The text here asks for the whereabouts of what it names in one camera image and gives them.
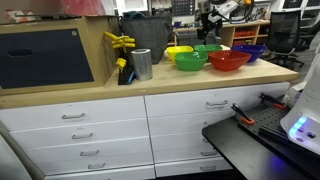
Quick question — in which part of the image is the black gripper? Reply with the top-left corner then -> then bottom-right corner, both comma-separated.
196,13 -> 218,45

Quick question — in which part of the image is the green plastic bowl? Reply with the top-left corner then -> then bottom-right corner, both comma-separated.
193,44 -> 224,54
173,51 -> 209,72

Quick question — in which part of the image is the red plastic bowl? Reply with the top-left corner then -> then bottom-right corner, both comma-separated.
207,50 -> 252,72

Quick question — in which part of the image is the yellow plastic bowl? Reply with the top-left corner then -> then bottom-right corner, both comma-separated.
165,45 -> 194,63

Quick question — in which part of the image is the blue plastic bowl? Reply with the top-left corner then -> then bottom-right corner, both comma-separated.
230,44 -> 268,63

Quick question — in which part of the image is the grey plastic bin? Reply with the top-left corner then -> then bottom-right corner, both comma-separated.
174,30 -> 222,48

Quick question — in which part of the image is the wooden shelf unit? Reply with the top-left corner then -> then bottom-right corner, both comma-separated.
173,19 -> 271,48

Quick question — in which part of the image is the black grid panel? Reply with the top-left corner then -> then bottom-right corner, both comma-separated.
170,0 -> 197,17

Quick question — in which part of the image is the dark grey fabric bin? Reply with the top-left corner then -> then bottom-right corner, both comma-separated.
119,14 -> 174,65

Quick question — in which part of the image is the silver metal cylinder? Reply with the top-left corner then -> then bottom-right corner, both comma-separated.
130,48 -> 154,82

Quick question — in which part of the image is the white framed board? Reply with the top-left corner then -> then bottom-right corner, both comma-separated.
114,0 -> 149,17

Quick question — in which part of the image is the black office chair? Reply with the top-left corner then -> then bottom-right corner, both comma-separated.
266,9 -> 306,71
298,19 -> 320,53

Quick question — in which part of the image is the black tool holder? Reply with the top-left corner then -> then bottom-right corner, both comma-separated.
117,64 -> 136,86

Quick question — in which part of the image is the black perforated board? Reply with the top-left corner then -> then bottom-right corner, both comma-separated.
238,101 -> 320,151

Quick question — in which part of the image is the white drawer cabinet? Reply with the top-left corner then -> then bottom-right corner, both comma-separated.
0,81 -> 291,180

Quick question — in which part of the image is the black robot table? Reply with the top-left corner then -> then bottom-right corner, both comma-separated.
201,114 -> 320,180

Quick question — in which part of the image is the wooden box with dark panel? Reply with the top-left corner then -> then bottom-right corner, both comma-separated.
0,14 -> 121,98

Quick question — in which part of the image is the orange white patterned box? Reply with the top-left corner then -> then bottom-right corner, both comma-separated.
4,9 -> 36,24

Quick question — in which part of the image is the grey curved object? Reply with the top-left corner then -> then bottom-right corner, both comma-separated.
0,119 -> 46,180

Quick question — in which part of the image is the silver drawer handle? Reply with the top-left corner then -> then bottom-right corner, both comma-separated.
61,112 -> 86,121
79,149 -> 101,158
87,162 -> 107,170
205,99 -> 229,108
71,132 -> 94,141
199,165 -> 217,172
200,150 -> 218,157

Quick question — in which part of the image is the yellow T-handle hex key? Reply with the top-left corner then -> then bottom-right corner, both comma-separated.
103,31 -> 136,44
115,57 -> 128,73
111,41 -> 137,50

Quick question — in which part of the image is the black clamp with orange handle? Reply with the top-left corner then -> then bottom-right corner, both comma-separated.
258,92 -> 288,111
230,102 -> 256,127

